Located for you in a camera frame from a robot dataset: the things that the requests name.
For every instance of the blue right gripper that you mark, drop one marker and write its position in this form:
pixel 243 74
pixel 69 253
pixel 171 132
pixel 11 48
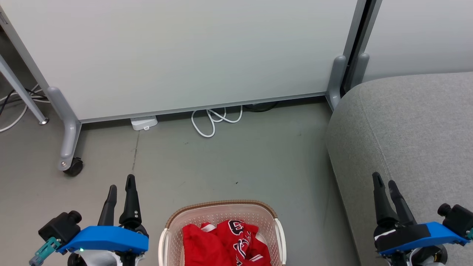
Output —
pixel 410 238

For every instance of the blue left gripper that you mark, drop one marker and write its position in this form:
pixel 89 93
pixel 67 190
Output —
pixel 111 239

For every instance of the red jersey with black print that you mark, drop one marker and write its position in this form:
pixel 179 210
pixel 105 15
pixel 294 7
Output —
pixel 240 240

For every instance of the grey fabric sofa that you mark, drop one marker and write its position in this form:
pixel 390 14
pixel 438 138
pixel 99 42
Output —
pixel 406 129

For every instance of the black caster wheel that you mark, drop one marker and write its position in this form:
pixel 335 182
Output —
pixel 75 167

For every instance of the white power adapter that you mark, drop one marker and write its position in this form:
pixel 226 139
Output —
pixel 144 122

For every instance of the grey partition foot with caster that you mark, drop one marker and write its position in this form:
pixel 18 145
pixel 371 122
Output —
pixel 68 133

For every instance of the cream plastic laundry basket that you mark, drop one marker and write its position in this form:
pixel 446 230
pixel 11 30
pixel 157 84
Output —
pixel 221 212

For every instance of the grey metal table leg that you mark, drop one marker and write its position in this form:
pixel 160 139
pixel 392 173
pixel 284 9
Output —
pixel 22 92

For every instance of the white partition board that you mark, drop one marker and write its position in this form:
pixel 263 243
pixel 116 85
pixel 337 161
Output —
pixel 184 55
pixel 425 37

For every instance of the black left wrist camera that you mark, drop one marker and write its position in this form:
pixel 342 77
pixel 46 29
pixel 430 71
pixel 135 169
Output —
pixel 59 225

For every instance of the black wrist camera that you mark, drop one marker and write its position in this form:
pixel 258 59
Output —
pixel 59 225
pixel 458 218

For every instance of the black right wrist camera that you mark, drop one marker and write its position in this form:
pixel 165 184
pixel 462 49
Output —
pixel 458 218

